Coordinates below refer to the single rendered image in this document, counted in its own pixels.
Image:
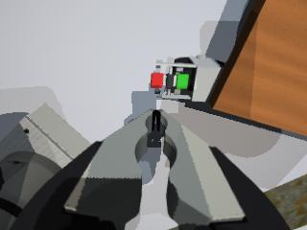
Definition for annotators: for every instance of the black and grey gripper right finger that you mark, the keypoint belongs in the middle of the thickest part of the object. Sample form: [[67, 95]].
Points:
[[206, 188]]

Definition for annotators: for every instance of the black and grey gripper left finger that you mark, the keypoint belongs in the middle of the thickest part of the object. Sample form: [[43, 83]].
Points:
[[104, 182]]

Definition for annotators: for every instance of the brown wooden dolly with black wheels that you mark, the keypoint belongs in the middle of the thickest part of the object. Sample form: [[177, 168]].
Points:
[[265, 76]]

